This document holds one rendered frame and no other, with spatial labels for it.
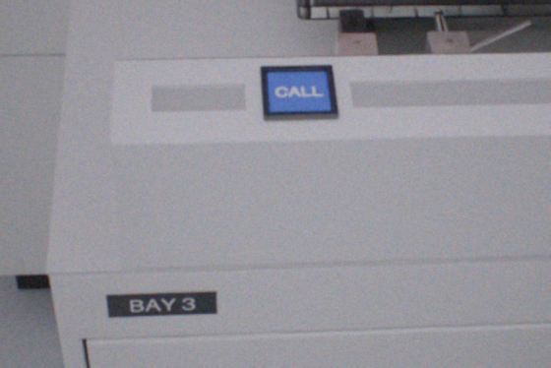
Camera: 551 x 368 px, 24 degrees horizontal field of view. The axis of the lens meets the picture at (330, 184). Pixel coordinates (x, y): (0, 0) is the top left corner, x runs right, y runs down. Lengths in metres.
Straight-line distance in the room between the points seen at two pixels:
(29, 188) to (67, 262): 0.84
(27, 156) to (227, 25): 0.64
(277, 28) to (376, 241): 0.31
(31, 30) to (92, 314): 0.67
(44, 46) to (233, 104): 0.75
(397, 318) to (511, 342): 0.11
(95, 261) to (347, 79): 0.25
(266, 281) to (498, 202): 0.20
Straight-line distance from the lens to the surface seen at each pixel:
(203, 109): 0.96
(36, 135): 1.79
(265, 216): 0.98
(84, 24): 1.26
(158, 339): 1.10
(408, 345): 1.13
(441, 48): 1.10
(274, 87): 0.96
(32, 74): 1.72
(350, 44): 1.09
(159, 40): 1.23
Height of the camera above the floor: 1.60
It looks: 46 degrees down
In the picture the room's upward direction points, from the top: 4 degrees clockwise
